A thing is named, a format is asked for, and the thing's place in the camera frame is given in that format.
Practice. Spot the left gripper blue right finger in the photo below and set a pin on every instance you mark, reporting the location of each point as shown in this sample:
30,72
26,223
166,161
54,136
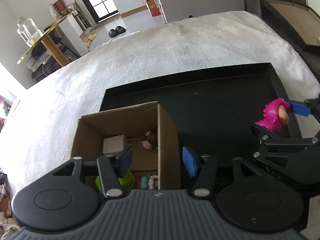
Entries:
192,161

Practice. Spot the white usb charger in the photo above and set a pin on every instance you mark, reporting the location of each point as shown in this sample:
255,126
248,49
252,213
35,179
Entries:
115,145

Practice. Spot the black slippers pair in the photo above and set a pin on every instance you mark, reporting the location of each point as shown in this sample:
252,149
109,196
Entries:
117,31

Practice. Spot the yellow slippers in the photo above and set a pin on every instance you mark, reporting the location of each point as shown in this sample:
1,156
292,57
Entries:
90,39

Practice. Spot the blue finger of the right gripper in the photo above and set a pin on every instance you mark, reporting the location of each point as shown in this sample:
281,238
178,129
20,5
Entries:
262,133
299,108

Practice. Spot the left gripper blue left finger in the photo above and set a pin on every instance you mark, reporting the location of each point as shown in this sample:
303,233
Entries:
123,161

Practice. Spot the brown haired girl figurine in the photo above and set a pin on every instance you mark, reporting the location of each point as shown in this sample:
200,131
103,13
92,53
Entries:
150,140

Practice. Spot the green plug charger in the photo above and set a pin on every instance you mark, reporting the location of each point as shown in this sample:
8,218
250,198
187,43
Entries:
127,182

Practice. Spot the pink doll figurine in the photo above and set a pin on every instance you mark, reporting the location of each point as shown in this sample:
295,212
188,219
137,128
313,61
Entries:
276,115

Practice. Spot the white fluffy blanket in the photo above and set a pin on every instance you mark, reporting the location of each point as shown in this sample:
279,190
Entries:
39,132

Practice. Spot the orange cardboard box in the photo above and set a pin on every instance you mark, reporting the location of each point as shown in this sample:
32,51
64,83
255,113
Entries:
153,8

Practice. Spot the gold round side table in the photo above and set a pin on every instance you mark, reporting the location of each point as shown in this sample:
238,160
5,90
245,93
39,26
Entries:
49,44

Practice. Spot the blue red cup figurine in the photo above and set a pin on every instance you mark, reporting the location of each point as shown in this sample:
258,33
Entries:
149,182

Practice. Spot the clear glass jar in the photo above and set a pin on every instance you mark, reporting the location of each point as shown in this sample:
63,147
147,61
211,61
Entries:
28,31

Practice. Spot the black tray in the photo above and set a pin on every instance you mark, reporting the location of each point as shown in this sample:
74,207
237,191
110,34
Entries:
213,110

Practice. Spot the brown cardboard box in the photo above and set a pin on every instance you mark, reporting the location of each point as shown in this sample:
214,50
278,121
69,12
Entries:
147,128

